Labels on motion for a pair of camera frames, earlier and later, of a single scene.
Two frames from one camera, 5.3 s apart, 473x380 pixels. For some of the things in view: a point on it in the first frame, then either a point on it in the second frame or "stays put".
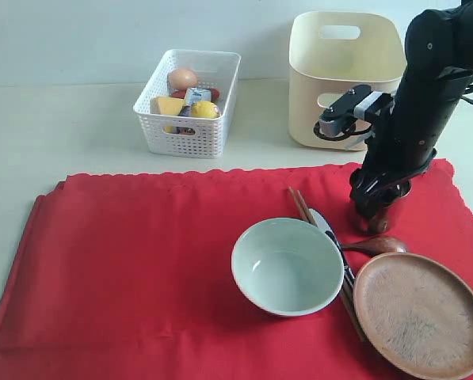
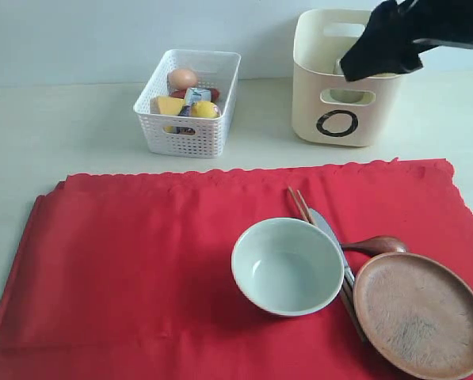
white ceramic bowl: [287, 266] stays put
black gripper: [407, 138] to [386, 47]
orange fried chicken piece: [182, 131] stays put
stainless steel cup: [377, 223] to [338, 70]
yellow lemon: [204, 109] stays put
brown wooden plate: [422, 314] stays put
